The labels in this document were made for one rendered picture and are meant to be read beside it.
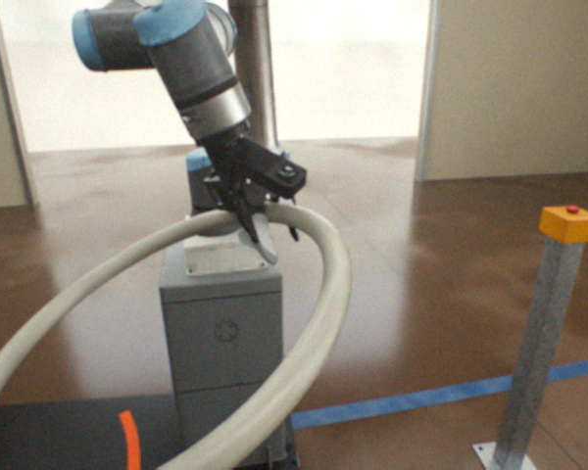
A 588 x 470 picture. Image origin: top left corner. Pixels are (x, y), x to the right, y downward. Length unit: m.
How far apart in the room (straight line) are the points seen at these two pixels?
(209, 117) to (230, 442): 0.38
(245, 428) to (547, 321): 1.40
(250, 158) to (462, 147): 5.86
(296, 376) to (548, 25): 6.72
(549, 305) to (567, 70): 5.81
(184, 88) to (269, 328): 1.09
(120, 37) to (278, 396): 0.54
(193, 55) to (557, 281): 1.32
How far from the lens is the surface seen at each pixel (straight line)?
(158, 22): 0.56
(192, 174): 1.43
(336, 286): 0.41
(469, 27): 6.24
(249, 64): 1.26
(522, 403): 1.85
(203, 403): 1.69
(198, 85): 0.56
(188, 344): 1.53
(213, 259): 1.44
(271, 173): 0.56
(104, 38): 0.72
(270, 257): 0.64
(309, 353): 0.36
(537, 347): 1.70
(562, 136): 7.37
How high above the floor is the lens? 1.50
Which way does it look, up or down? 22 degrees down
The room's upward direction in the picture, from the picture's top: straight up
